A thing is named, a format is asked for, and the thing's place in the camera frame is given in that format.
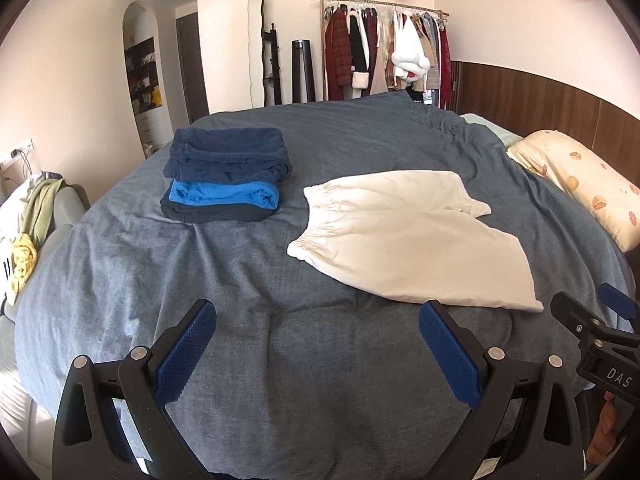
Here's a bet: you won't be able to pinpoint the cream white pants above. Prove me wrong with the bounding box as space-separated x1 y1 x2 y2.
288 170 544 313

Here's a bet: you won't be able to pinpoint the person's right hand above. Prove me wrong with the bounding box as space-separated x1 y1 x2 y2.
586 392 617 465

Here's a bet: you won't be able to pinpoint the grey sofa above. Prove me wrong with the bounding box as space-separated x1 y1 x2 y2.
0 182 91 461

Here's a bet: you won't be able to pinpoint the patterned cream pillow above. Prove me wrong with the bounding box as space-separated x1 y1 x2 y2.
506 130 639 252

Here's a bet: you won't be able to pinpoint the yellow garment on sofa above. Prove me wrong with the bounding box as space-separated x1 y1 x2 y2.
10 233 38 295

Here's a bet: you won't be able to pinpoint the blue-grey duvet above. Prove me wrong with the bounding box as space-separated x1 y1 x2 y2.
14 93 634 479

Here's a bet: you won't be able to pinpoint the pale green bed sheet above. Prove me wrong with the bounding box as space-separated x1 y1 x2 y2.
461 113 523 148

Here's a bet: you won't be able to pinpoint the dark folded pants bottom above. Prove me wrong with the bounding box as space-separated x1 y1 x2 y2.
160 196 273 224

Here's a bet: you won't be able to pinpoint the wooden headboard panel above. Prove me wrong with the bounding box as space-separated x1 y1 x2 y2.
452 61 640 183

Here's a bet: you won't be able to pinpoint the white cloth on sofa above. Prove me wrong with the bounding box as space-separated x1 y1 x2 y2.
1 174 47 304

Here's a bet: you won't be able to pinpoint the green garment on sofa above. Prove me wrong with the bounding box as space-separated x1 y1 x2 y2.
21 179 66 249

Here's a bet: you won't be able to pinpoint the bright blue folded pants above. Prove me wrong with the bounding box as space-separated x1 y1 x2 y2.
168 180 280 210

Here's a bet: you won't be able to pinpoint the navy folded pants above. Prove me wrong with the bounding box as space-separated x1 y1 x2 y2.
163 127 292 184

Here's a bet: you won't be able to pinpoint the clothes rack with garments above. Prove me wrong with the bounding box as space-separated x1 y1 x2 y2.
314 0 454 110

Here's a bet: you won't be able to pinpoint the black tower fan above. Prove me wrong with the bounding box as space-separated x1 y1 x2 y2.
292 39 316 103

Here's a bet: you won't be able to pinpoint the black ladder shelf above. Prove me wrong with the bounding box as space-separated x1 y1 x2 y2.
262 24 282 106

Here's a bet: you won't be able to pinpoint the arched built-in shelf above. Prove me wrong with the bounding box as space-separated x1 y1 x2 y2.
122 2 172 158

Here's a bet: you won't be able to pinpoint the wavy standing mirror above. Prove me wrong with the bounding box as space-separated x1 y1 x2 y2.
246 0 264 108

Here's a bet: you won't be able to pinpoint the wall power outlet strip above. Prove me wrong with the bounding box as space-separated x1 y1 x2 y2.
0 139 34 172

